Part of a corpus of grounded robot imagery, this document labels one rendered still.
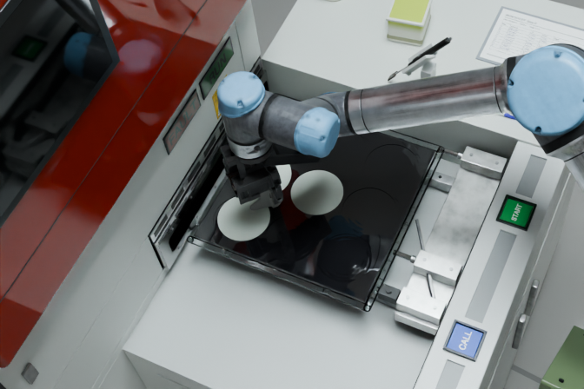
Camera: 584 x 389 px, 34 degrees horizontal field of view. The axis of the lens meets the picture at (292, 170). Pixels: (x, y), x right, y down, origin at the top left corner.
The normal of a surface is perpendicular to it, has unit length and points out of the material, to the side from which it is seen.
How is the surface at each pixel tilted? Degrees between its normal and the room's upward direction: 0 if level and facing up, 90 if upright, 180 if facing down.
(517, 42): 0
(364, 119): 65
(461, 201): 0
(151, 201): 90
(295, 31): 0
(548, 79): 41
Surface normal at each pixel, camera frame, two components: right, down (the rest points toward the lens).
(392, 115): -0.29, 0.51
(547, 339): -0.09, -0.55
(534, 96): -0.44, 0.06
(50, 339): 0.90, 0.31
